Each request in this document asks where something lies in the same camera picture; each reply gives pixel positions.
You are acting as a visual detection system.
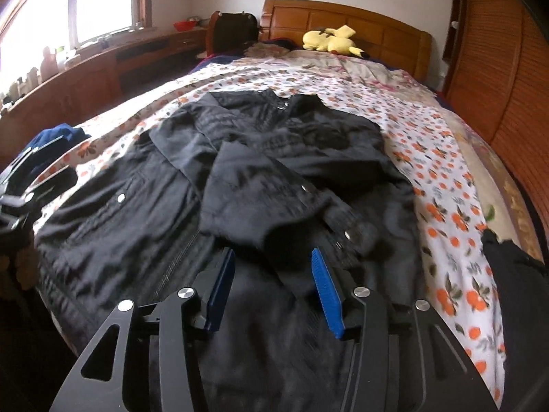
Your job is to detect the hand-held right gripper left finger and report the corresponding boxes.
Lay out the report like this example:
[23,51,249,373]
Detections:
[48,247,236,412]

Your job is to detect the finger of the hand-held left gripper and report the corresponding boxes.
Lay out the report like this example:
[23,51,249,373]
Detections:
[0,136,66,190]
[17,167,79,212]

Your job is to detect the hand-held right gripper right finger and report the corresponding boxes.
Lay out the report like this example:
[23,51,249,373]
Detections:
[311,247,500,412]

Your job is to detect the black quilted jacket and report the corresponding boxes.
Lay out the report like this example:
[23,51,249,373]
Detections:
[34,90,425,412]

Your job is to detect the black pants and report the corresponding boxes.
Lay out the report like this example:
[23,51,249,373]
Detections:
[480,228,549,412]

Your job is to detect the person's left hand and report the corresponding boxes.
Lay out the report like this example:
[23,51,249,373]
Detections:
[13,244,42,291]

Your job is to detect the row of bottles and jars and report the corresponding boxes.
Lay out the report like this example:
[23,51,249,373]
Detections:
[0,45,83,104]

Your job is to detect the pink plastic jug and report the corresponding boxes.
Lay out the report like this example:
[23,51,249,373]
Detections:
[40,47,59,79]

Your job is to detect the wooden desk cabinet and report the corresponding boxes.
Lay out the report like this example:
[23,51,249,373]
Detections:
[0,28,211,155]

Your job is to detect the window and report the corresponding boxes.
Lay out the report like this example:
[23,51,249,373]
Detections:
[0,0,153,52]

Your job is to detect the orange fruit print bed sheet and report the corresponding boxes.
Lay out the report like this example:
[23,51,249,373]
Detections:
[34,58,507,412]

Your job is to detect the navy red-edged blanket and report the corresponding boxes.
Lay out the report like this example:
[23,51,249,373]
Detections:
[191,49,249,72]

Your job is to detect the wooden chair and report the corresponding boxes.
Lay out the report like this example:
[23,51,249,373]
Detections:
[208,11,224,53]

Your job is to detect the floral quilt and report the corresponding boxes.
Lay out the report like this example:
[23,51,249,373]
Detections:
[249,49,545,258]

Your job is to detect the black backpack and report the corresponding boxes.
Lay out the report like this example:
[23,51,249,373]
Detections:
[217,12,259,54]

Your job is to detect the yellow plush toy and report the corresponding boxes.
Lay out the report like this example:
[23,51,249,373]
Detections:
[302,26,370,59]

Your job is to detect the wooden headboard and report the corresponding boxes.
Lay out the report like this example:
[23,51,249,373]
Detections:
[259,0,433,91]

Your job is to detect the wooden slatted wardrobe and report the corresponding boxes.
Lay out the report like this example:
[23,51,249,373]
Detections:
[442,0,549,262]

